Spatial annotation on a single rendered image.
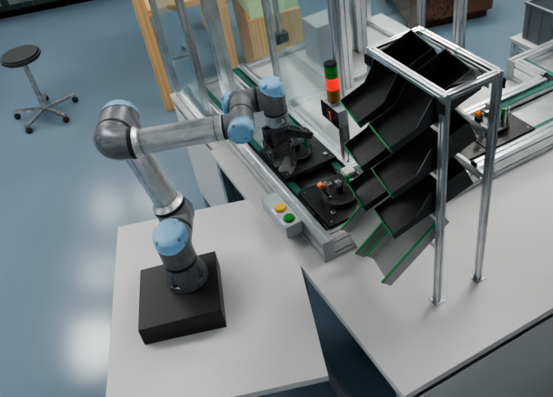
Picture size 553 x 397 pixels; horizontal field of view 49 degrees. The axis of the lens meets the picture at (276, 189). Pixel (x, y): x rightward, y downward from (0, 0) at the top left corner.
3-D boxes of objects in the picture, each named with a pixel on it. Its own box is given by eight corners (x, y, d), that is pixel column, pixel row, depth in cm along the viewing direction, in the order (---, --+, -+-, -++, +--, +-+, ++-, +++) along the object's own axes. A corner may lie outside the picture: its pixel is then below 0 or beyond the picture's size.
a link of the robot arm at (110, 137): (81, 145, 171) (250, 115, 168) (88, 123, 180) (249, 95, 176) (95, 176, 178) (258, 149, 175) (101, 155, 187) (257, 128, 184)
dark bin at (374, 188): (365, 212, 191) (355, 198, 186) (350, 187, 201) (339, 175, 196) (440, 158, 187) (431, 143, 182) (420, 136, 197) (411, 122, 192)
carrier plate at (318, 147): (285, 182, 245) (285, 178, 243) (260, 154, 262) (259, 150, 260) (336, 160, 251) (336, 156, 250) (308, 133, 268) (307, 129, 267)
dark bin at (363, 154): (363, 172, 181) (352, 157, 176) (346, 149, 190) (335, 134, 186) (442, 115, 176) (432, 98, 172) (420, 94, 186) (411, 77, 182)
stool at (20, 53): (81, 94, 526) (57, 33, 489) (66, 129, 484) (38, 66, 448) (25, 101, 530) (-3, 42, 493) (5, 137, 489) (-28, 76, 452)
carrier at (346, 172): (330, 231, 220) (327, 205, 212) (298, 195, 237) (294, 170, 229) (385, 203, 227) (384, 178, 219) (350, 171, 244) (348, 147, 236)
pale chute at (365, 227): (364, 257, 203) (355, 254, 201) (349, 232, 213) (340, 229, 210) (418, 195, 193) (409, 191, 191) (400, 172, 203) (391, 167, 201)
